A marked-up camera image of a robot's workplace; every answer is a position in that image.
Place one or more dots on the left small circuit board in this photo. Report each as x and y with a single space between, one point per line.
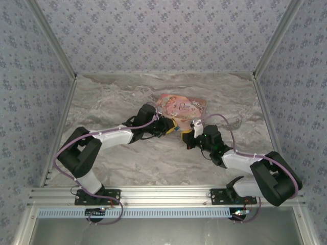
93 212

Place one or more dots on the aluminium mounting rail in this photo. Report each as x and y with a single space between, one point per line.
166 196

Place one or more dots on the pink illustrated pouch bag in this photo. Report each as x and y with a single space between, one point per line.
184 107

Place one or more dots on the aluminium lower frame leg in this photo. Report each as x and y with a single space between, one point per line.
24 227
305 227

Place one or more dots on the small circuit board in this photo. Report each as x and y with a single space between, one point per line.
238 213
93 212

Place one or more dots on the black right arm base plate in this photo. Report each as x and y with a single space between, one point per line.
217 197

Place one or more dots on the small blue padlock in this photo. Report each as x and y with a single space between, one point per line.
176 127

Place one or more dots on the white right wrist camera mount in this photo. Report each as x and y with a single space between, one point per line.
197 128

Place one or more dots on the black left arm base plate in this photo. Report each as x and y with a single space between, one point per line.
116 194

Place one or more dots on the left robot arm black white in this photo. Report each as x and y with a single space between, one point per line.
81 155

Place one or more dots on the aluminium frame post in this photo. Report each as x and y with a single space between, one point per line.
53 38
277 38

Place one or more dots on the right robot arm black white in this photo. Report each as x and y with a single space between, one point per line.
278 178

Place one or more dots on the right small circuit board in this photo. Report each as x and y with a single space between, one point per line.
238 213

